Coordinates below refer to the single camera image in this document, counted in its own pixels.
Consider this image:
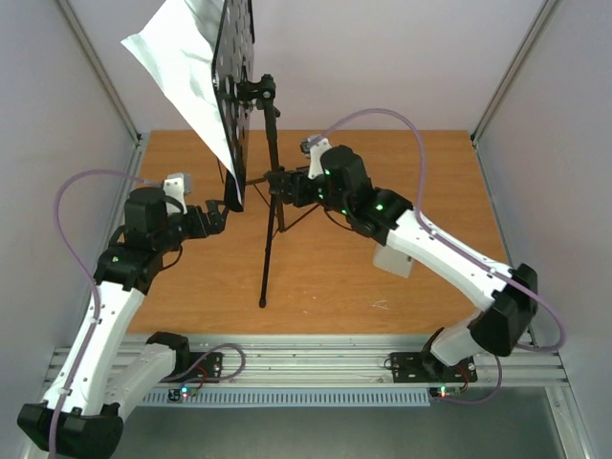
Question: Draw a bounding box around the aluminium front rail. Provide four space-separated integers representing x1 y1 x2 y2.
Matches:
43 334 569 388

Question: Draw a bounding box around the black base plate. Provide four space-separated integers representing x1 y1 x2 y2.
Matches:
383 352 478 383
163 351 224 383

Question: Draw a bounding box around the white sheet paper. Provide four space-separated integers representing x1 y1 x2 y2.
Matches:
121 0 236 176

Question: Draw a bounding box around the aluminium frame rail right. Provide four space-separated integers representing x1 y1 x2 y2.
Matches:
470 0 565 202

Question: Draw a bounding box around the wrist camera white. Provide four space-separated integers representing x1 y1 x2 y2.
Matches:
163 172 193 199
300 136 332 180

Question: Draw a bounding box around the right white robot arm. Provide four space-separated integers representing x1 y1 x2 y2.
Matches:
265 145 537 381

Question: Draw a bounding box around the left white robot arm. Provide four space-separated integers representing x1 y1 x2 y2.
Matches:
17 186 229 458

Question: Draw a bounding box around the black tripod music stand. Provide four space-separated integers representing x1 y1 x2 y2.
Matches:
212 1 290 308

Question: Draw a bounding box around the aluminium frame rail left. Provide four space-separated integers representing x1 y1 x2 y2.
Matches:
58 1 147 269

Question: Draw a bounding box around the white metronome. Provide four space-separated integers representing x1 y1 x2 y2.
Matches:
373 245 413 278

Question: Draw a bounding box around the aluminium frame rail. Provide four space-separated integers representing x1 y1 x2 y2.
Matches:
58 1 147 269
470 0 565 202

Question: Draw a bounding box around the grey slotted cable duct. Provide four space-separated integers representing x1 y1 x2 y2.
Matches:
141 387 430 409

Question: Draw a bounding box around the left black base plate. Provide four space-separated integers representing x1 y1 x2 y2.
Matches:
163 351 224 383

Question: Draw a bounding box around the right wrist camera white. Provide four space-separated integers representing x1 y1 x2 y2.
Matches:
300 136 332 180

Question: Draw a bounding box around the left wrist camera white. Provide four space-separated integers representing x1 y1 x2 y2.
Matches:
163 172 193 199

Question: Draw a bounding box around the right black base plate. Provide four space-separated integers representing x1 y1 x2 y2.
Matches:
383 352 478 383

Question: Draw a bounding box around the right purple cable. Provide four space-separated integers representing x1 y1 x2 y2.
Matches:
310 108 568 405

